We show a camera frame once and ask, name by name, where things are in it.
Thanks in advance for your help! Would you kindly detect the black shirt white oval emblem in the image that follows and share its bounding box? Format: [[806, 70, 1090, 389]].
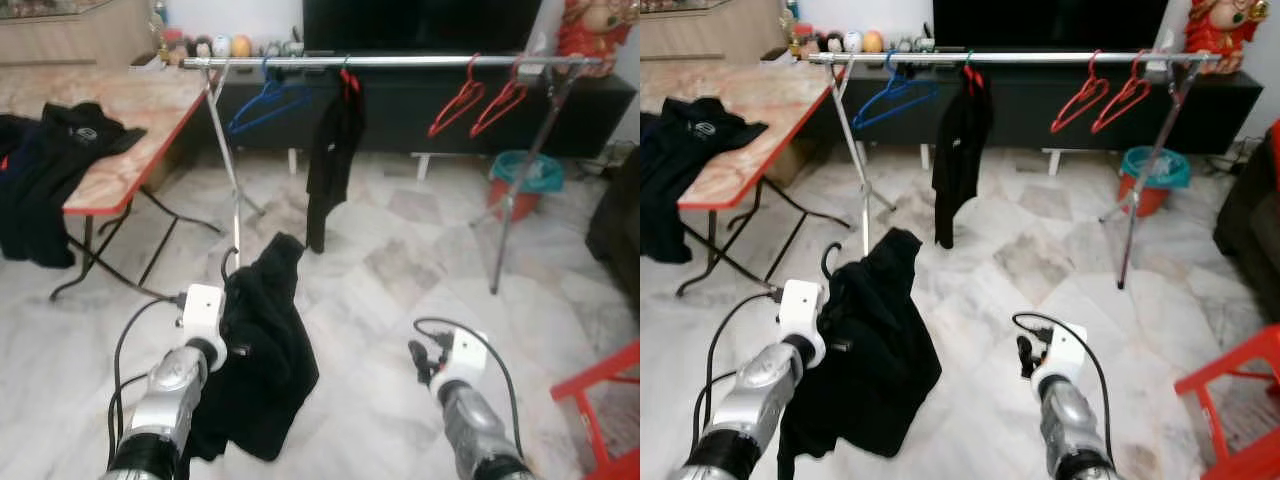
[[640, 96, 770, 265], [0, 100, 149, 270]]

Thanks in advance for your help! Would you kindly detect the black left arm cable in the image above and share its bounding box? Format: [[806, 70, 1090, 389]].
[[691, 288, 787, 456], [106, 292, 191, 466]]

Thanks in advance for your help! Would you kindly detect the black shirt onemax LED print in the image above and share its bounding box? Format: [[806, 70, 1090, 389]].
[[185, 233, 321, 464], [778, 228, 943, 479]]

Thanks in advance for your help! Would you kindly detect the black TV cabinet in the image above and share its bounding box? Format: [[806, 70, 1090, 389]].
[[820, 55, 1264, 158], [190, 58, 639, 161]]

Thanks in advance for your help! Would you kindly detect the red plastic hanger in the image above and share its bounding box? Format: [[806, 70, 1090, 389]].
[[1090, 52, 1153, 135], [427, 54, 487, 139], [1049, 50, 1110, 135], [469, 57, 530, 139]]

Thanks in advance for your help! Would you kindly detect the black shirt FSL print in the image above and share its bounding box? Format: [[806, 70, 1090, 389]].
[[932, 85, 995, 250], [305, 88, 367, 254]]

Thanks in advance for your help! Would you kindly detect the silver metal clothes rack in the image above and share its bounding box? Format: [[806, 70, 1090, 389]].
[[808, 50, 1226, 291], [180, 55, 607, 296]]

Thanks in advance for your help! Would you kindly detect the dark brown sofa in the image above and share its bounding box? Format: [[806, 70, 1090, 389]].
[[1211, 120, 1280, 323], [585, 150, 641, 303]]

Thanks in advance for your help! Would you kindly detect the red Buddha statue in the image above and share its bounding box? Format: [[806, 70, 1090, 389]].
[[556, 0, 639, 78], [1184, 0, 1263, 75]]

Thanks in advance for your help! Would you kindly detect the light wood sideboard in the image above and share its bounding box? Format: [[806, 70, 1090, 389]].
[[640, 0, 789, 64], [0, 0, 158, 69]]

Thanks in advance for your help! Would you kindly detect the blue plastic hanger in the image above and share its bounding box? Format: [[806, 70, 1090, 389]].
[[227, 57, 313, 136], [852, 52, 941, 131]]

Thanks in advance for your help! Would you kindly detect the black television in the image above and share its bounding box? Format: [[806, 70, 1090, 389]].
[[302, 0, 544, 54], [932, 0, 1170, 51]]

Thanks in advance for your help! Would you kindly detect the dark metal table frame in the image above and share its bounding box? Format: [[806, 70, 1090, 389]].
[[49, 183, 227, 302], [677, 177, 853, 298]]

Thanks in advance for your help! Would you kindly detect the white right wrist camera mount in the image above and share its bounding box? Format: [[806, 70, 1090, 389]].
[[430, 330, 490, 393], [1032, 323, 1089, 386]]

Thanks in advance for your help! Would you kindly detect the red plastic stool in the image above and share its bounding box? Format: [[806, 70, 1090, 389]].
[[1174, 324, 1280, 480], [549, 340, 641, 480]]

